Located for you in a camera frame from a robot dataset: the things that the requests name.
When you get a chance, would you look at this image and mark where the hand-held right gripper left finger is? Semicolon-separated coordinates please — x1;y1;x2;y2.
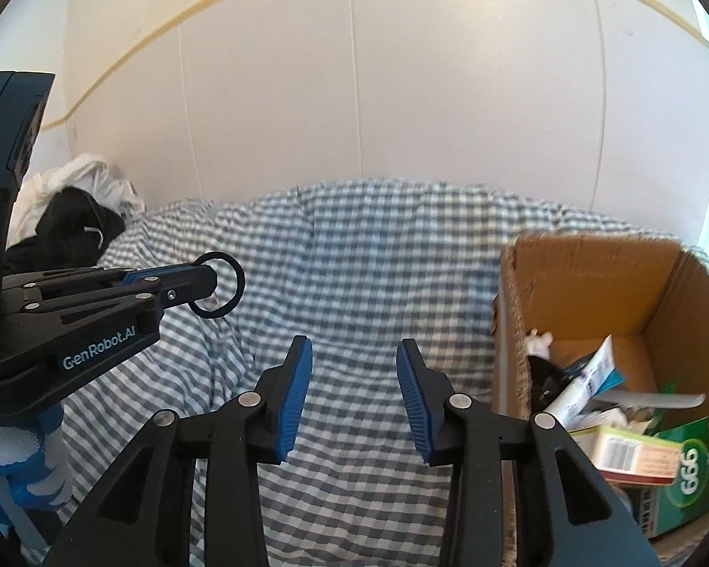
44;335;314;567

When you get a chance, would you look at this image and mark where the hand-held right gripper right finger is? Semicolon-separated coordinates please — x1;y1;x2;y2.
396;339;657;567

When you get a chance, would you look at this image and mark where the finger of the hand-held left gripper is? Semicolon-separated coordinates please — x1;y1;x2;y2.
3;264;216;296
26;280;219;315

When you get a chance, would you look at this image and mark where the black hair ring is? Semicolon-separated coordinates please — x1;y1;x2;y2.
189;252;246;320

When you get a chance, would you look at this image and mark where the beige printed box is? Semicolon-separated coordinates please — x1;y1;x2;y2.
570;425;683;485

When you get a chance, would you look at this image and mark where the brown cardboard box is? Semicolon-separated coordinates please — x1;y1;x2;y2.
490;230;709;556

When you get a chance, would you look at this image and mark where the green white box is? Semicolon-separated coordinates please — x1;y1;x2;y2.
626;416;709;538

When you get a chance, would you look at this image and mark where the person's left forearm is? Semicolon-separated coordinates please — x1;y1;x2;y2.
0;398;75;550

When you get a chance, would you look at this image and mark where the black clothing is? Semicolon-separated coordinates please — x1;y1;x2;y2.
3;186;125;275

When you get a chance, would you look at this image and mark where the white clothing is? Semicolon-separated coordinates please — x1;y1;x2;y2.
12;154;146;243

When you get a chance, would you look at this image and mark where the white fluffy item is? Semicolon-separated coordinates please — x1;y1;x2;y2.
523;329;555;358

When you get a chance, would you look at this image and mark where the grey white checked blanket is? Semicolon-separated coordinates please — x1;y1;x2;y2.
17;177;709;567

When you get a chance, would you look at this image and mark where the white tube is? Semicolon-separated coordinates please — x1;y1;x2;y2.
546;334;627;426

